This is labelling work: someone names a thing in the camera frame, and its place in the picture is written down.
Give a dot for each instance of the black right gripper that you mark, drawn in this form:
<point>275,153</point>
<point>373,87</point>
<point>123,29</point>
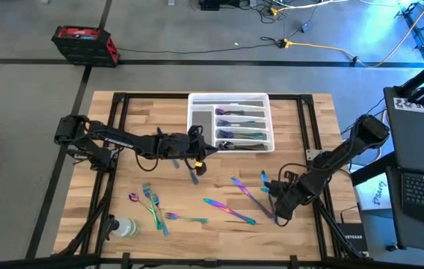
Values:
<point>286,198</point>

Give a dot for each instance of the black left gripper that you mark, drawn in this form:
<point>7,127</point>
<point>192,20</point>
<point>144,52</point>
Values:
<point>196,149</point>

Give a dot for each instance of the iridescent rainbow knife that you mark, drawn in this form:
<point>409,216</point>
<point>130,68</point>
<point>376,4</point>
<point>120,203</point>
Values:
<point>264,176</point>
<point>251,197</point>
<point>193,176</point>
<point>175,163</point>
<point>230,211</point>

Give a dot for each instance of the iridescent large spoon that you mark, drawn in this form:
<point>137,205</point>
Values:
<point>252,147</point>
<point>226,145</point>
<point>232,146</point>

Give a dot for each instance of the iridescent cutlery pieces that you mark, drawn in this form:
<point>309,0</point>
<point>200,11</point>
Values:
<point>226,134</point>

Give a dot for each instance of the white cutlery organizer tray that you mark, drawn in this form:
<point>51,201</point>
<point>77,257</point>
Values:
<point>234,96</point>

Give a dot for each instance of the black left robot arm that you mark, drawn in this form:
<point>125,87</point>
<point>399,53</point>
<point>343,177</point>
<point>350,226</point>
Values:
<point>122,140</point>

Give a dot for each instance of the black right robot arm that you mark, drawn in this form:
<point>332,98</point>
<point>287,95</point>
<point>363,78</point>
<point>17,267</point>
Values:
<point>346,153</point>

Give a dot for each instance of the black Netgear router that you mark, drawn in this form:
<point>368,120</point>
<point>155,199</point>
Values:
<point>353,237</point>

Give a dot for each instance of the black slanted cart strut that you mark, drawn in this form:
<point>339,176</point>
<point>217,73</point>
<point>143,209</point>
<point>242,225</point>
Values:
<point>368,173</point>

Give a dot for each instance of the white printed paper sign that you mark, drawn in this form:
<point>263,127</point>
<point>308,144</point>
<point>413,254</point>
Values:
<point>378,194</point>

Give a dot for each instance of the clear plastic bottle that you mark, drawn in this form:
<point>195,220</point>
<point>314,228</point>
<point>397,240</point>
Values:
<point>127,227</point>

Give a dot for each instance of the black horizontal beam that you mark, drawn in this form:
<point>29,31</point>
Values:
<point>159,263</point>

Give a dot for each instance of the black caster wheel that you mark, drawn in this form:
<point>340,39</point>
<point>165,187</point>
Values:
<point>392,247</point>

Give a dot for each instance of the black power strip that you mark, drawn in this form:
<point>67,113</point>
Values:
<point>211,4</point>

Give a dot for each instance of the black laptop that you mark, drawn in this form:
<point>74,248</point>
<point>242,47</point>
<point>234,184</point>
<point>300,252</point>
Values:
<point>421,194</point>

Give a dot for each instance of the black power adapter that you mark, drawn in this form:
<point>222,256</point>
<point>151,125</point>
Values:
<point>307,27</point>

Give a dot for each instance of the white printed sticker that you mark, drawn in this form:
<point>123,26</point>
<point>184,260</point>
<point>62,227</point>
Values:
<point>406,104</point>

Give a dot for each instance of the red black toolbox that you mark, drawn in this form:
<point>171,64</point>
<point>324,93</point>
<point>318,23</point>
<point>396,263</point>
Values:
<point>84,46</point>

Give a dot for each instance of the black light stand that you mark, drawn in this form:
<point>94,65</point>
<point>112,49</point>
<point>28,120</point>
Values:
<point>417,38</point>

